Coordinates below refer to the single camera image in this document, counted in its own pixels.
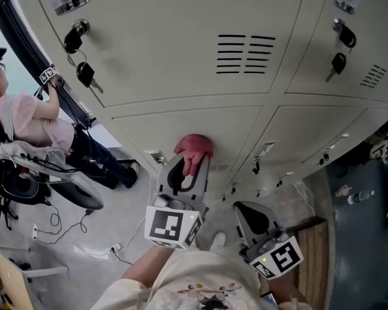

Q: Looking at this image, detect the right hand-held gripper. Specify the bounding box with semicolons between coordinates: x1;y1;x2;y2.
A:
234;201;304;281

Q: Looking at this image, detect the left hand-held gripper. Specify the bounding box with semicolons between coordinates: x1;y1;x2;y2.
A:
144;154;211;250

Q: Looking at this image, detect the pink wiping cloth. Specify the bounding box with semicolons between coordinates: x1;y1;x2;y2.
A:
173;133;215;178

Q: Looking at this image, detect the grey metal cabinet door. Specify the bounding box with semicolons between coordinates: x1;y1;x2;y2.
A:
111;105;264;203

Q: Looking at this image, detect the grey metal locker cabinet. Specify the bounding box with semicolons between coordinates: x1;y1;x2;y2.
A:
8;0;388;203

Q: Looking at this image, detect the person's left forearm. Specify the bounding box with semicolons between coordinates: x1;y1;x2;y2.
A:
121;245;177;285

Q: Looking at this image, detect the person's right forearm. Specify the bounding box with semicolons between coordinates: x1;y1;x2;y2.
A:
271;274;303;305

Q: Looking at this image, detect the wooden slat platform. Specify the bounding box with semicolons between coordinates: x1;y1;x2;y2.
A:
261;220;330;306

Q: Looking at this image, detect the black smartphone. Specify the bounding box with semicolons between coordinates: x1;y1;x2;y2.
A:
260;291;279;308

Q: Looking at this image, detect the white window sill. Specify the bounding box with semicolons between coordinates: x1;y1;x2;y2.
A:
90;121;149;174

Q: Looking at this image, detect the plastic cup with straw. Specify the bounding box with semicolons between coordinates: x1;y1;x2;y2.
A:
334;184;352;198

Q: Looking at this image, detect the grey-shell black-seat chair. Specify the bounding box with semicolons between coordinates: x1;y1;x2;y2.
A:
50;168;105;211

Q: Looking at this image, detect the clear plastic water bottle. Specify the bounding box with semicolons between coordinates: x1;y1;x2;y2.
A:
347;189;375;205

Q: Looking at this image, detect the white patterned bag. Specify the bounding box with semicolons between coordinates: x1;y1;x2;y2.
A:
369;139;388;161

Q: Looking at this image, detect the black chair base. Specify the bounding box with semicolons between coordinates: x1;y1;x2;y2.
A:
0;198;20;231

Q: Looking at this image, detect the light wooden table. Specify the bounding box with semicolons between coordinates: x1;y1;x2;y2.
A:
0;240;36;310

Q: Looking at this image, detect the black-framed window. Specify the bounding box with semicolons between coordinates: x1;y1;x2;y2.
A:
0;0;96;127

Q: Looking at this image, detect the thin white cable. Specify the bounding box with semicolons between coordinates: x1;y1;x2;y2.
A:
292;181;316;218

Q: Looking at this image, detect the black power cable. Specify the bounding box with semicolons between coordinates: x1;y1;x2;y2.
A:
111;249;134;266

